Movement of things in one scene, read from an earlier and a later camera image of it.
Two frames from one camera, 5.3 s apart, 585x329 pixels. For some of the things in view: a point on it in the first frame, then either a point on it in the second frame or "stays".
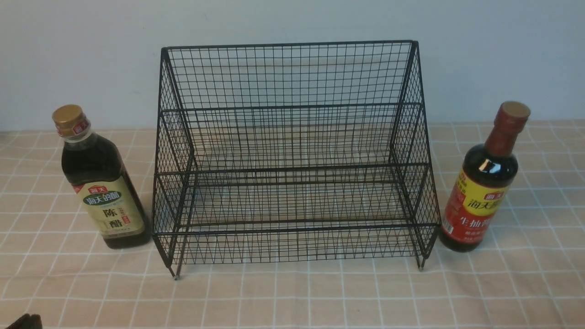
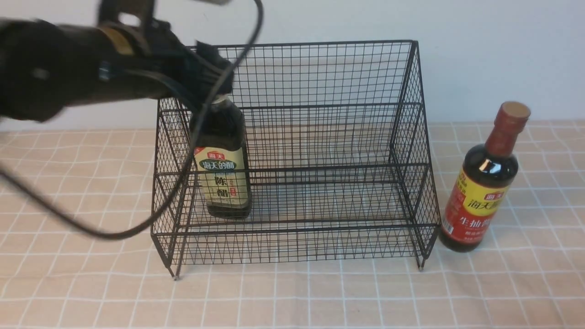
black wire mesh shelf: x=280 y=151 stays
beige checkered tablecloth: x=529 y=273 stays
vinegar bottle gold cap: x=97 y=176 to x=221 y=146
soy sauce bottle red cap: x=475 y=202 stays
